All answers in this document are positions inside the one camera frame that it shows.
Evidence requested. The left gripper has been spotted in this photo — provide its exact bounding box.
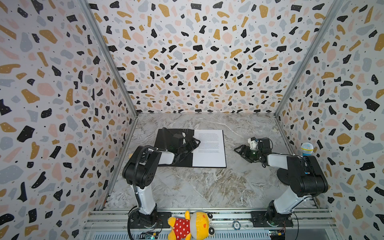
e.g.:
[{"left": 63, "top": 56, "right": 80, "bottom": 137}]
[{"left": 177, "top": 138, "right": 199, "bottom": 157}]

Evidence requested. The text printed paper sheet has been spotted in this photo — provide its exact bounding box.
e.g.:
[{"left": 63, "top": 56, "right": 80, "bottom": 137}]
[{"left": 192, "top": 130, "right": 227, "bottom": 168}]

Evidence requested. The orange and black folder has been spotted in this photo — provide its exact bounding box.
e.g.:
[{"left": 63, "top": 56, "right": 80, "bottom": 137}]
[{"left": 155, "top": 128, "right": 227, "bottom": 168}]

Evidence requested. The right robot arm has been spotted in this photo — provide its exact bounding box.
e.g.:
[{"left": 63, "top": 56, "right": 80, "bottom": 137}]
[{"left": 234, "top": 137, "right": 328, "bottom": 227}]

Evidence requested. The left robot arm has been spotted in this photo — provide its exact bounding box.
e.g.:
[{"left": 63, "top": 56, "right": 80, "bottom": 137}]
[{"left": 122, "top": 134, "right": 201, "bottom": 227}]

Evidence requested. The black microphone stand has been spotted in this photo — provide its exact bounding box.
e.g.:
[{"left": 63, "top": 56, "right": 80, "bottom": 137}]
[{"left": 277, "top": 168, "right": 291, "bottom": 186}]

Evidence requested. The blue toy microphone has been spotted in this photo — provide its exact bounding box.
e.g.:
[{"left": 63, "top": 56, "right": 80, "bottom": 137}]
[{"left": 301, "top": 143, "right": 314, "bottom": 175}]

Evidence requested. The yellow plush toy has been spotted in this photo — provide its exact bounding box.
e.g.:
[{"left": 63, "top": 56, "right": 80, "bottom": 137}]
[{"left": 168, "top": 211, "right": 215, "bottom": 240}]

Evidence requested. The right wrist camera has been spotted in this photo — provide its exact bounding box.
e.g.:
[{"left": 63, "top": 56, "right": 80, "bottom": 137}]
[{"left": 248, "top": 137, "right": 259, "bottom": 151}]

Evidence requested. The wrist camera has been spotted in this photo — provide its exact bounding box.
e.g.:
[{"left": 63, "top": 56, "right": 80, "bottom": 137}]
[
  {"left": 248, "top": 137, "right": 259, "bottom": 151},
  {"left": 172, "top": 132, "right": 185, "bottom": 142}
]

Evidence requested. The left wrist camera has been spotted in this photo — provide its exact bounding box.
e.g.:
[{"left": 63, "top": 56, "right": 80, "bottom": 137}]
[{"left": 172, "top": 132, "right": 185, "bottom": 142}]

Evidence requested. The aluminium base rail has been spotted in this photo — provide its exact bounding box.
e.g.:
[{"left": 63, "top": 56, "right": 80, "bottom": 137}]
[{"left": 81, "top": 208, "right": 342, "bottom": 240}]

